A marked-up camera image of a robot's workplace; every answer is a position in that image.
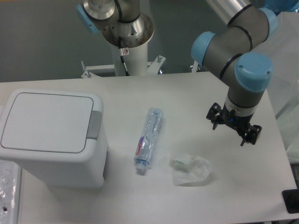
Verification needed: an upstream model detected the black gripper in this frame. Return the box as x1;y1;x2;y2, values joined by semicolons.
206;103;262;147

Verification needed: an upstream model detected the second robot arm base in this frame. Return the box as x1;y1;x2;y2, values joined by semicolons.
76;0;154;49

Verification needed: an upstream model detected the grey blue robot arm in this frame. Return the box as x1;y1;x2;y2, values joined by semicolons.
191;0;278;144

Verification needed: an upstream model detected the black device at edge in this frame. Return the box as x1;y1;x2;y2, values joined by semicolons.
282;189;299;214

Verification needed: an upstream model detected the crushed clear plastic bottle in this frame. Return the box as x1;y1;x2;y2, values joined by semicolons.
134;108;164;175

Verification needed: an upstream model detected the white plastic trash can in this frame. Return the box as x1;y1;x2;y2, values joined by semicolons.
0;89;108;188

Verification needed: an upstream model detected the black cable on pedestal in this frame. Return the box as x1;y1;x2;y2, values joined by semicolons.
118;36;130;77

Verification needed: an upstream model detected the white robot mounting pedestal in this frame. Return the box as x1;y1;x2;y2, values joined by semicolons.
81;40;166;78

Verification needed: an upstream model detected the crumpled clear plastic wrapper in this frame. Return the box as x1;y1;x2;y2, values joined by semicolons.
170;153;212;186

